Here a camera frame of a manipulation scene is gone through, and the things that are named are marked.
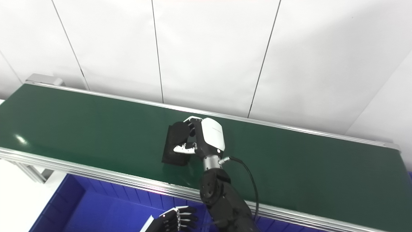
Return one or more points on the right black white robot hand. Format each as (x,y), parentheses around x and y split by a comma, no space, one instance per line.
(210,137)

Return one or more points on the black cylinder-on-block part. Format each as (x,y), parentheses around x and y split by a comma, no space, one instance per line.
(175,141)

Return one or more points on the aluminium conveyor leg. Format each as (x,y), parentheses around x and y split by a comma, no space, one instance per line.
(30,170)

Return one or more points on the blue plastic bin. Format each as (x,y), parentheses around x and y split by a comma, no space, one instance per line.
(96,209)
(280,227)

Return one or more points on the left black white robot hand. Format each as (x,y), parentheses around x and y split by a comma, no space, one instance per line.
(175,220)

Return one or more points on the green conveyor belt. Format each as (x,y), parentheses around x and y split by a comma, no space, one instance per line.
(322,161)

